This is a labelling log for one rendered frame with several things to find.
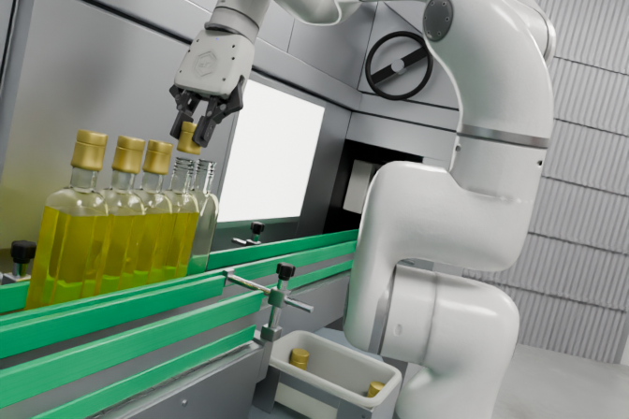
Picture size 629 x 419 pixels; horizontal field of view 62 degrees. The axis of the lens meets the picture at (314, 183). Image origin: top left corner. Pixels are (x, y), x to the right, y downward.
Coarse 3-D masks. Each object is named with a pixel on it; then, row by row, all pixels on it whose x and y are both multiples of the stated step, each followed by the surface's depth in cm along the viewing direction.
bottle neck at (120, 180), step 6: (114, 174) 67; (120, 174) 67; (126, 174) 67; (132, 174) 67; (114, 180) 67; (120, 180) 67; (126, 180) 67; (132, 180) 68; (114, 186) 67; (120, 186) 67; (126, 186) 67; (132, 186) 68
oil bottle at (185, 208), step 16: (176, 192) 77; (176, 208) 76; (192, 208) 78; (176, 224) 76; (192, 224) 79; (176, 240) 77; (192, 240) 80; (176, 256) 77; (160, 272) 76; (176, 272) 78
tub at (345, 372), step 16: (288, 336) 99; (304, 336) 103; (272, 352) 93; (288, 352) 99; (320, 352) 101; (336, 352) 100; (352, 352) 99; (288, 368) 86; (320, 368) 101; (336, 368) 100; (352, 368) 98; (368, 368) 97; (384, 368) 96; (320, 384) 84; (336, 384) 99; (352, 384) 98; (368, 384) 97; (352, 400) 81; (368, 400) 81
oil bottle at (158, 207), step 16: (144, 192) 72; (160, 192) 73; (160, 208) 72; (144, 224) 70; (160, 224) 73; (144, 240) 71; (160, 240) 74; (144, 256) 72; (160, 256) 75; (144, 272) 72
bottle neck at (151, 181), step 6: (144, 174) 72; (150, 174) 72; (156, 174) 72; (144, 180) 72; (150, 180) 72; (156, 180) 72; (162, 180) 73; (144, 186) 72; (150, 186) 72; (156, 186) 72
